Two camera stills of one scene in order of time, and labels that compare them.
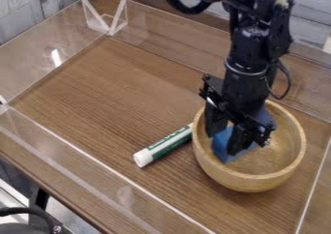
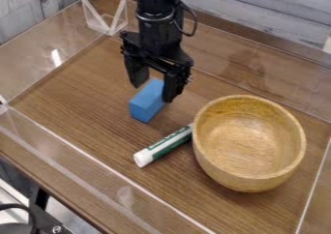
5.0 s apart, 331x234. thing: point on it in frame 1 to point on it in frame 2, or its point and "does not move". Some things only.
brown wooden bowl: [263, 168] does not move
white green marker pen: [167, 145] does not move
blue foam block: [224, 134] to [147, 101]
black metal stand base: [40, 223] does not move
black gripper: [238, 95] to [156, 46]
